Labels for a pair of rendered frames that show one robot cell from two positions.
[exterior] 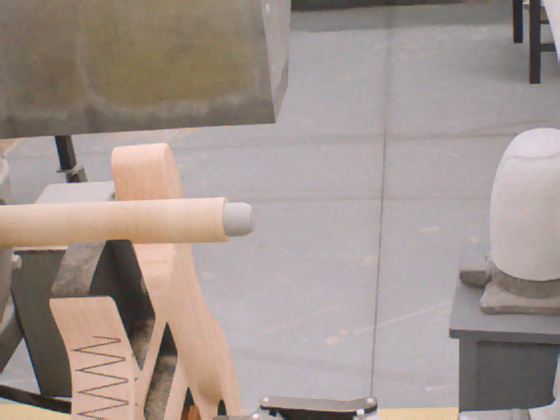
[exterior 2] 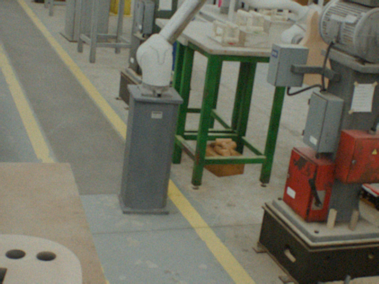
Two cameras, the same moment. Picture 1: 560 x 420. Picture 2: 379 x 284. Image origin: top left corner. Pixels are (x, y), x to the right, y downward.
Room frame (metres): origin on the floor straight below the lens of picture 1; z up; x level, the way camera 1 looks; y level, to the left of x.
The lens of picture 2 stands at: (3.03, 2.73, 1.66)
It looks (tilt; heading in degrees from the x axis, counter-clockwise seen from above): 19 degrees down; 237
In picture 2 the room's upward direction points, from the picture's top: 7 degrees clockwise
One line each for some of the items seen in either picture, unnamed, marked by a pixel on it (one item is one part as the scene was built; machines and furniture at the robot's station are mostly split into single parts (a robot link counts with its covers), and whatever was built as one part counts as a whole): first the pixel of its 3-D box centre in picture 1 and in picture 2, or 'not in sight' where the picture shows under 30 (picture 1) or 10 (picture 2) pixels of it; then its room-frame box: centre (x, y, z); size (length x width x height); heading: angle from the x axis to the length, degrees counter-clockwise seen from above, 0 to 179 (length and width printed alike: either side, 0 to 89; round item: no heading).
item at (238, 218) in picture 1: (240, 219); not in sight; (0.58, 0.03, 1.25); 0.02 x 0.02 x 0.02; 80
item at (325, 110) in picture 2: not in sight; (326, 94); (0.82, 0.48, 0.93); 0.15 x 0.10 x 0.55; 80
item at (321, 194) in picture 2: not in sight; (316, 194); (0.88, 0.60, 0.47); 0.12 x 0.03 x 0.18; 170
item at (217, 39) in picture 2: not in sight; (224, 40); (0.62, -0.72, 0.94); 0.27 x 0.15 x 0.01; 80
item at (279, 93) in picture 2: not in sight; (274, 123); (0.33, -0.45, 0.45); 0.05 x 0.05 x 0.90; 80
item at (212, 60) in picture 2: not in sight; (204, 123); (0.82, -0.53, 0.45); 0.05 x 0.05 x 0.90; 80
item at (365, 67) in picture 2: not in sight; (361, 60); (0.67, 0.50, 1.11); 0.36 x 0.24 x 0.04; 80
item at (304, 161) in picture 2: not in sight; (308, 178); (0.83, 0.48, 0.49); 0.25 x 0.12 x 0.37; 80
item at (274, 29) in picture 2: not in sight; (269, 31); (0.32, -0.66, 1.02); 0.27 x 0.15 x 0.17; 80
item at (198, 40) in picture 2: not in sight; (225, 96); (0.52, -0.76, 0.55); 0.62 x 0.58 x 0.76; 80
